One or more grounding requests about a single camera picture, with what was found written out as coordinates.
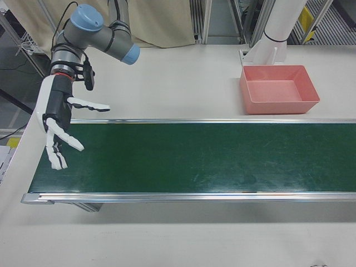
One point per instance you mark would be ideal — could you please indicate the beige fabric curtain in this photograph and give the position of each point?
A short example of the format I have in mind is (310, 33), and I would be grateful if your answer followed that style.
(161, 19)

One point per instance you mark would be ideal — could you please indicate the yellow plastic tag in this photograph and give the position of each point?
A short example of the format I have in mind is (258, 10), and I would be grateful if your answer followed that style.
(306, 16)

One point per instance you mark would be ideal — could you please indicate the thin grey metal pole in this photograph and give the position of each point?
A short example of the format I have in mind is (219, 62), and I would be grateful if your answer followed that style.
(50, 12)

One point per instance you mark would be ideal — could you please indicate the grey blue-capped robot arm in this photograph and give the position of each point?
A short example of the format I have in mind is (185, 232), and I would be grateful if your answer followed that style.
(111, 39)

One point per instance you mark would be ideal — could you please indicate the pink plastic box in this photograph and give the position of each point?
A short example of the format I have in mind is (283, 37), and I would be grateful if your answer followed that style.
(274, 93)

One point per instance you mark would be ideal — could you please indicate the aluminium profile frame post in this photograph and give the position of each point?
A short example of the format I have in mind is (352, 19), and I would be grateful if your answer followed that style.
(254, 16)
(200, 19)

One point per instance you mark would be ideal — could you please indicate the green conveyor belt aluminium frame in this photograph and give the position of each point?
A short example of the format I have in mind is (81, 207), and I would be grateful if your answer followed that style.
(194, 158)

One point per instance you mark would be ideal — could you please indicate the white cylindrical column with base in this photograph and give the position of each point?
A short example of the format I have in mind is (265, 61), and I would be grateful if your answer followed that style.
(281, 22)

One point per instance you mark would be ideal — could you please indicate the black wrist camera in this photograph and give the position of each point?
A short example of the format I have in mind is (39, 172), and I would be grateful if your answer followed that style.
(89, 76)

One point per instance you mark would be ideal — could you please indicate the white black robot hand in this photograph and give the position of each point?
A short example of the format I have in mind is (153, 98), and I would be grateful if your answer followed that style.
(58, 108)

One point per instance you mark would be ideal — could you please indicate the yellow floor marker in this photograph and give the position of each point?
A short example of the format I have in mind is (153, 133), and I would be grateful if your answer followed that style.
(13, 142)

